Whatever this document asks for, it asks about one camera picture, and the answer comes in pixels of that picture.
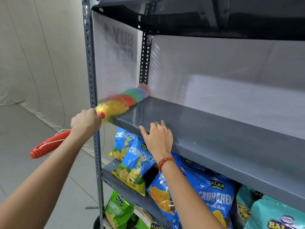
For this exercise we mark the green chips bag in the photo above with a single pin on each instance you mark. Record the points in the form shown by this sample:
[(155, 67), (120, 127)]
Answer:
[(116, 209), (143, 218)]

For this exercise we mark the person's right thumb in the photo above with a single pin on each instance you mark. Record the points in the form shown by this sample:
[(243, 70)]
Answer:
[(144, 133)]

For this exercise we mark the blue chips bag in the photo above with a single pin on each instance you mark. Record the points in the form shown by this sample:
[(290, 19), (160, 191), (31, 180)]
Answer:
[(162, 200), (156, 226), (214, 197), (121, 143), (133, 164)]

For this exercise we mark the person's left hand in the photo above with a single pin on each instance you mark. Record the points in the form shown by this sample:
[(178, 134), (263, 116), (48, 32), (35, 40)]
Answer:
[(84, 122)]

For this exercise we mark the grey metal shelf rack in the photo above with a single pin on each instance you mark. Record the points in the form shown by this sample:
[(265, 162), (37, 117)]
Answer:
[(214, 132)]

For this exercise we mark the person's right hand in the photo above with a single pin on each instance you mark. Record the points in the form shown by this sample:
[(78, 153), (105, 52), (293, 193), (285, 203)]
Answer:
[(158, 140)]

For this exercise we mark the person's left forearm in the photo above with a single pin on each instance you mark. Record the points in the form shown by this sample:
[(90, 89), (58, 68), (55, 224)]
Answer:
[(45, 181)]

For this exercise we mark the black round bin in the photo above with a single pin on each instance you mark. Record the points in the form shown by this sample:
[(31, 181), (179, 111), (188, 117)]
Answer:
[(97, 223)]

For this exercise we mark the beige backdrop cloth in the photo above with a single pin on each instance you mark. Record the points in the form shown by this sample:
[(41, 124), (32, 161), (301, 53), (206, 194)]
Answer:
[(35, 57)]

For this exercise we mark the plain white back panel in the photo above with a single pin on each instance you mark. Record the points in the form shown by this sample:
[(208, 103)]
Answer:
[(226, 81)]

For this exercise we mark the translucent white printed side panel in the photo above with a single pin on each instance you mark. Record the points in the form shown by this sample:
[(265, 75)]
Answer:
[(114, 57)]

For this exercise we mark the green stick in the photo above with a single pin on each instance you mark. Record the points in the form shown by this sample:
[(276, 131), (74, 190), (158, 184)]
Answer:
[(91, 207)]

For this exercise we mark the person's right forearm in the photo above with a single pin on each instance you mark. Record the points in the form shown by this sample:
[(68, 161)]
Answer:
[(185, 195)]

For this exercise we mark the person's right middle finger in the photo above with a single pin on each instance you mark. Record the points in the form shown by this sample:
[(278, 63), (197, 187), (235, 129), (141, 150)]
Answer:
[(158, 126)]

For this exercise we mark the teal snack bag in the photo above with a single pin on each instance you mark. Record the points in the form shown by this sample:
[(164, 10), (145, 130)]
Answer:
[(245, 202), (274, 214)]

